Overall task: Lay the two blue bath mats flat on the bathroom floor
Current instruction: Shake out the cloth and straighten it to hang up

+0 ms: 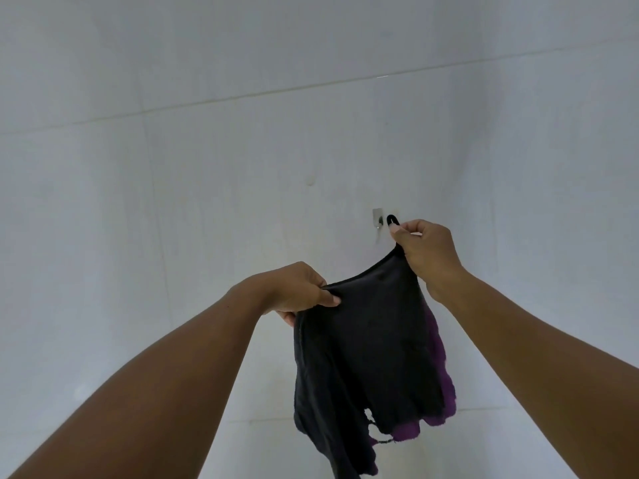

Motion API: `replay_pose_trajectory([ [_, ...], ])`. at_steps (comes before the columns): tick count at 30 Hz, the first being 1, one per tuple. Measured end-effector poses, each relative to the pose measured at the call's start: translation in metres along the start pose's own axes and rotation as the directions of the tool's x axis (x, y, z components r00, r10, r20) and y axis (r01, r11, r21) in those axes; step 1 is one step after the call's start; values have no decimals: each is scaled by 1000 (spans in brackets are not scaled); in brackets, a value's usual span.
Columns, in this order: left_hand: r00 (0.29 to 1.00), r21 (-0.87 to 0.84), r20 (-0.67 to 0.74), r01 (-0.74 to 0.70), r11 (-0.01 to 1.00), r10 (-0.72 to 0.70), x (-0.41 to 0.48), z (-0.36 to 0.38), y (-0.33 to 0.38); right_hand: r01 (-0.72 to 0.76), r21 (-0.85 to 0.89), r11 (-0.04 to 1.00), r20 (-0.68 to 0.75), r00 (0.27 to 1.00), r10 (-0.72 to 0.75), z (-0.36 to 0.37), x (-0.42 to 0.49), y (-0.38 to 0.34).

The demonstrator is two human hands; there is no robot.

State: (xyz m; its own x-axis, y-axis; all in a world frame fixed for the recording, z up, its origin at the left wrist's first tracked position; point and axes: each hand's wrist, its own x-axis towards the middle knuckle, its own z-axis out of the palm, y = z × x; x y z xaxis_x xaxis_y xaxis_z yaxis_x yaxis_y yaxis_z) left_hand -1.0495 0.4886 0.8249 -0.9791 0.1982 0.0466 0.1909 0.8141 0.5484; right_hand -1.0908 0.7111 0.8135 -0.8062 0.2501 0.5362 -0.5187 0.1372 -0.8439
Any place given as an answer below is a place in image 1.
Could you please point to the person's right hand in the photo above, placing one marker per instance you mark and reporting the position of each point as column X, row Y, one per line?
column 432, row 259

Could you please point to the person's left hand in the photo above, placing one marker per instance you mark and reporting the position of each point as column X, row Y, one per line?
column 287, row 289

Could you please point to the purple and black cloth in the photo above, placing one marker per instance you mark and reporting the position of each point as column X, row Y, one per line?
column 369, row 354

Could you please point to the person's left forearm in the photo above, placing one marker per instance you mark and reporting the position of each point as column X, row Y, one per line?
column 150, row 394

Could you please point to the person's right forearm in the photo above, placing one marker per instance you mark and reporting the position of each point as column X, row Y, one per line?
column 539, row 374

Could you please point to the small metal wall hook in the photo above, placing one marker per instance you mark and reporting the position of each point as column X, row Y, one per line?
column 378, row 218

